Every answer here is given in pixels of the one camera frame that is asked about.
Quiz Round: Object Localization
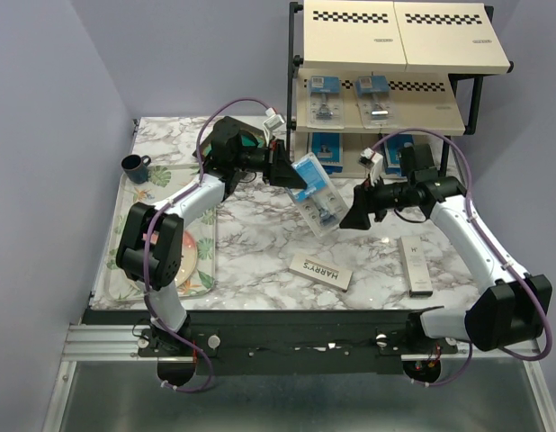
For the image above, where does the white Harry's box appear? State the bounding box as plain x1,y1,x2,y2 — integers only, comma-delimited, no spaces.
289,253,353,292

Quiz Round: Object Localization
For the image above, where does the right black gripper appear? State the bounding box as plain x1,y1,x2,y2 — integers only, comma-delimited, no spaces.
339,171,414,230

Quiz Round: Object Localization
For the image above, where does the bottom left beige shelf board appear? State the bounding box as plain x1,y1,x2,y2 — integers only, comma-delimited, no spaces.
291,132,367,179

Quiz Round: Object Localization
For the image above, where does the blue Harry's razor box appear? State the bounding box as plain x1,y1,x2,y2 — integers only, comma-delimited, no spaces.
381,134,414,178
307,132,344,175

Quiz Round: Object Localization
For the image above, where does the square green ceramic plate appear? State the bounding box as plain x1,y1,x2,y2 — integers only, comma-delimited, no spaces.
200,116,265,164

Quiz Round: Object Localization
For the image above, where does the purple cable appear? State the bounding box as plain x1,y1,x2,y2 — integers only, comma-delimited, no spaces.
370,129,554,388
142,97,273,395

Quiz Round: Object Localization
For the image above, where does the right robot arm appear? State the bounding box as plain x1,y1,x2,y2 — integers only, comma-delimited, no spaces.
340,145,552,353

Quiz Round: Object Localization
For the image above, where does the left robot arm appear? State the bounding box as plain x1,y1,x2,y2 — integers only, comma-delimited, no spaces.
115,112,307,356

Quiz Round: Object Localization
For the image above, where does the pink cream round plate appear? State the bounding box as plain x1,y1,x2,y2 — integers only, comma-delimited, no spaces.
175,231,199,296

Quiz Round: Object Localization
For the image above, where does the dark blue mug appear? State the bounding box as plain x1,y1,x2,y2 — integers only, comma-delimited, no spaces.
121,154,152,185

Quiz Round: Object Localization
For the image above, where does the floral leaf serving tray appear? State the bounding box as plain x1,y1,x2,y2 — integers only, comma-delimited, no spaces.
94,164,216,309

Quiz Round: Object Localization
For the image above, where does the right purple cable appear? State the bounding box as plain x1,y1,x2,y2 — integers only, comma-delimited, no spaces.
370,129,554,388

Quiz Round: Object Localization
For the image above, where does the blister razor pack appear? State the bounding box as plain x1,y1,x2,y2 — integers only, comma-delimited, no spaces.
286,153,349,238
307,75,344,130
354,75,396,130

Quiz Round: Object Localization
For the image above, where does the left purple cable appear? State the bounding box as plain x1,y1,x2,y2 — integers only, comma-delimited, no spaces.
142,97,273,395

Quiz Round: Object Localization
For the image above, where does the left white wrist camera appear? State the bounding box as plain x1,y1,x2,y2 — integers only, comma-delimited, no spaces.
263,107,286,144

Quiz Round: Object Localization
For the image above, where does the middle right beige shelf board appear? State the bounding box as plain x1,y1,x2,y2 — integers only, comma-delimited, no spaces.
381,73,465,136

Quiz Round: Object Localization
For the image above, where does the aluminium rail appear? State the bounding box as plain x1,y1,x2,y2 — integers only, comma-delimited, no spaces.
61,324,538,362

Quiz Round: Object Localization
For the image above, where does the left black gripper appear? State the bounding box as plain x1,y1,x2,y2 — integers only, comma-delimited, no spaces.
232,139,308,189

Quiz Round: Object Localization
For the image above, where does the middle left beige shelf board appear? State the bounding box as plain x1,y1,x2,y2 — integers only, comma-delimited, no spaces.
295,68,391,133

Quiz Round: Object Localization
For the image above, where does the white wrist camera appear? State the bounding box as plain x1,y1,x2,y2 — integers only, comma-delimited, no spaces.
358,148,384,184
263,107,286,144

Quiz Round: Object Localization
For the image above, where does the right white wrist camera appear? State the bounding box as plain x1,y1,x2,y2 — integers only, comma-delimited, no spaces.
358,148,384,184

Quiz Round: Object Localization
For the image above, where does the tall white slim box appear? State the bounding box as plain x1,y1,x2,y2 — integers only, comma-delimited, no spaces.
398,236,434,297

